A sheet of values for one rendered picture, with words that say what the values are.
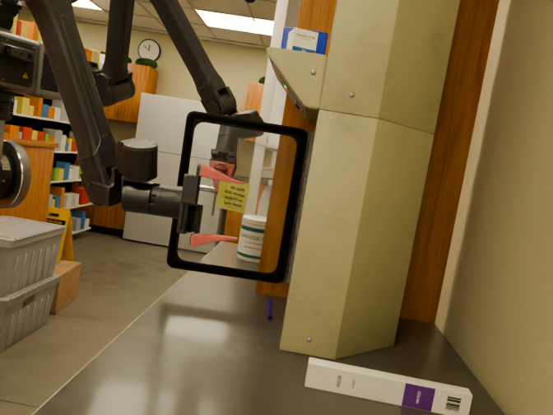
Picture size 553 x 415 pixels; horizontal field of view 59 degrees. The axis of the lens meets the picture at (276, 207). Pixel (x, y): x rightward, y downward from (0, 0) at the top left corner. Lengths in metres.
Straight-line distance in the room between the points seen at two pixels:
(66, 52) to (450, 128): 0.91
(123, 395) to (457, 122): 1.01
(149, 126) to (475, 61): 5.07
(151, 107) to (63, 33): 5.21
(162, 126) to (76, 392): 5.41
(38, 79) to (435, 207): 1.17
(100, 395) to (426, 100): 0.80
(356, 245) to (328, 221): 0.07
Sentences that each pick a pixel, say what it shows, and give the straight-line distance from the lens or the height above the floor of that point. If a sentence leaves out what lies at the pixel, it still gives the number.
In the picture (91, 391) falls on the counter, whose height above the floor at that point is 0.94.
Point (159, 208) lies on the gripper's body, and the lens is 0.86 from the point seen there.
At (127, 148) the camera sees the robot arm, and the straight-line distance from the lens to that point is 0.85.
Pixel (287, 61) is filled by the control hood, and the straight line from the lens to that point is 0.95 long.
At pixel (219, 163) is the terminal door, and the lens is 1.24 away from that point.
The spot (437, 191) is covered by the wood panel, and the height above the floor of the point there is 1.29.
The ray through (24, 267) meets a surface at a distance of 3.15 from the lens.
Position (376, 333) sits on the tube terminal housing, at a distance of 1.09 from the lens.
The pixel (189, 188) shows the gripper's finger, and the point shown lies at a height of 1.23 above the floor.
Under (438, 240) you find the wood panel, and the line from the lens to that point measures 1.36.
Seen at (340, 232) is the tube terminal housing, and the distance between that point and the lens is 0.94.
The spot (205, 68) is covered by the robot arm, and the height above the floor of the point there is 1.50.
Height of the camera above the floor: 1.31
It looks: 6 degrees down
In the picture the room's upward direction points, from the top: 9 degrees clockwise
